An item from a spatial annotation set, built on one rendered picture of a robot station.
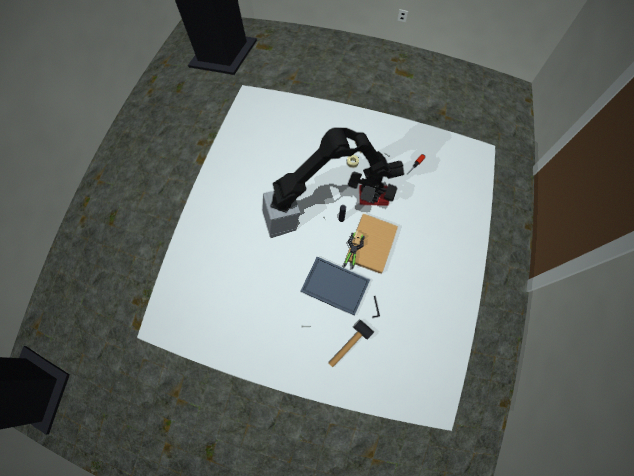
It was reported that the black spring clamp with green grips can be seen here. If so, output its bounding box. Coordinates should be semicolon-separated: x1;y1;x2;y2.
344;232;365;269

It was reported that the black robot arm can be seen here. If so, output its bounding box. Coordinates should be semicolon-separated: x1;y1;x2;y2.
270;127;404;213

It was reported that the wooden-handled mallet with black head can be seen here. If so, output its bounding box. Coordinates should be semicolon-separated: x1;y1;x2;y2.
328;319;374;367

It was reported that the red-handled screwdriver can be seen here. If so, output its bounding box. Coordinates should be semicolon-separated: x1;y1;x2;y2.
408;154;425;174

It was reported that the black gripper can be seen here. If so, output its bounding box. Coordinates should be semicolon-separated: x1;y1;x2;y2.
348;172;397;202

